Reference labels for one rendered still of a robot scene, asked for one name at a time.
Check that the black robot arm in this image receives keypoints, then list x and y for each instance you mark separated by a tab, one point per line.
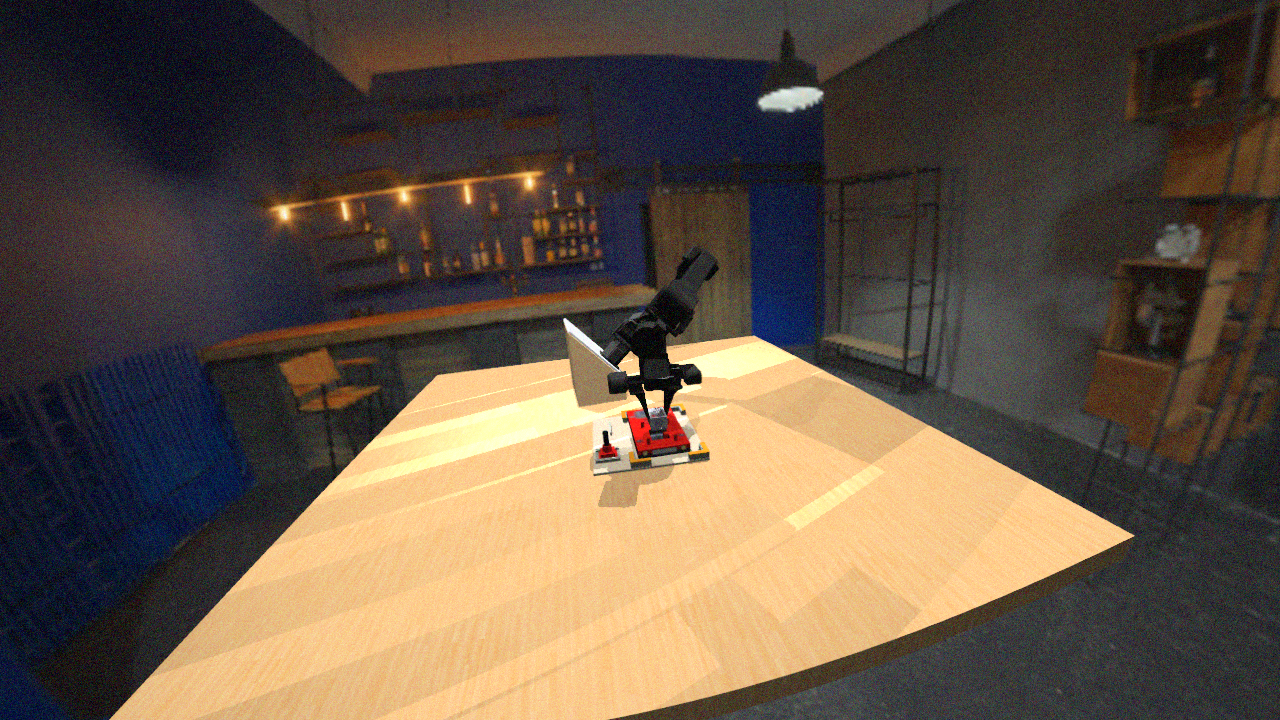
646	331

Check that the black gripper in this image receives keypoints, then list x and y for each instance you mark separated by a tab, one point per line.
619	382

